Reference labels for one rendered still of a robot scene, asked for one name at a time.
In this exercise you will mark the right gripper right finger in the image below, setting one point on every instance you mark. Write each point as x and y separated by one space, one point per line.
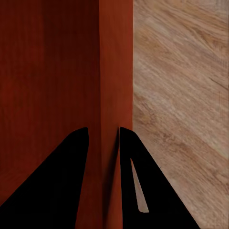
166 209

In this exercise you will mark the storage box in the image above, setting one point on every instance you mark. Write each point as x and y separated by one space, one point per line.
66 65

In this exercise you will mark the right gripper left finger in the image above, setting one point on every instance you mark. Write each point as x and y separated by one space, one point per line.
49 197

